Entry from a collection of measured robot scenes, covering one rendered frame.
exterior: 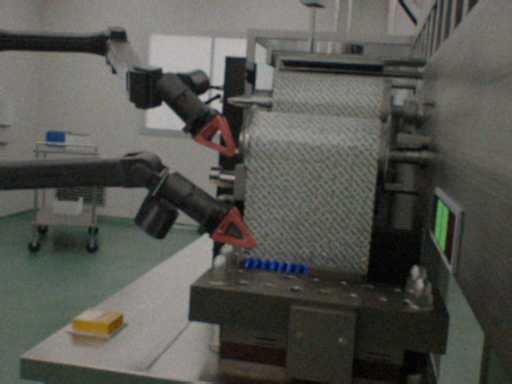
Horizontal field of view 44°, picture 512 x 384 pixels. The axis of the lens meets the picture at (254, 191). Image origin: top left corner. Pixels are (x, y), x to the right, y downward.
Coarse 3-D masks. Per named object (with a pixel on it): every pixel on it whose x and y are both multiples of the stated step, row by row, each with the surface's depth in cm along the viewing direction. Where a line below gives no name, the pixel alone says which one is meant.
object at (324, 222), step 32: (256, 192) 117; (288, 192) 116; (320, 192) 115; (352, 192) 114; (256, 224) 118; (288, 224) 117; (320, 224) 116; (352, 224) 114; (256, 256) 118; (288, 256) 117; (320, 256) 116; (352, 256) 115
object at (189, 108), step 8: (184, 96) 124; (192, 96) 124; (184, 104) 123; (192, 104) 123; (200, 104) 124; (176, 112) 124; (184, 112) 123; (192, 112) 123; (200, 112) 120; (184, 120) 124; (192, 120) 120; (200, 120) 124; (184, 128) 121; (192, 128) 123
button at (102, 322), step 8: (88, 312) 116; (96, 312) 116; (104, 312) 117; (112, 312) 117; (120, 312) 117; (72, 320) 112; (80, 320) 112; (88, 320) 112; (96, 320) 112; (104, 320) 112; (112, 320) 113; (120, 320) 116; (72, 328) 112; (80, 328) 112; (88, 328) 112; (96, 328) 111; (104, 328) 111; (112, 328) 113
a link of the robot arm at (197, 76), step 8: (136, 64) 129; (144, 64) 129; (152, 72) 125; (160, 72) 127; (168, 72) 130; (184, 72) 129; (192, 72) 130; (200, 72) 132; (152, 80) 126; (192, 80) 128; (200, 80) 130; (208, 80) 132; (152, 88) 126; (192, 88) 129; (200, 88) 130; (208, 88) 133; (152, 96) 127; (136, 104) 129; (144, 104) 128; (152, 104) 128; (160, 104) 130
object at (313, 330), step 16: (304, 320) 96; (320, 320) 95; (336, 320) 95; (352, 320) 94; (288, 336) 96; (304, 336) 96; (320, 336) 95; (336, 336) 95; (352, 336) 94; (288, 352) 97; (304, 352) 96; (320, 352) 96; (336, 352) 95; (352, 352) 95; (288, 368) 97; (304, 368) 96; (320, 368) 96; (336, 368) 95
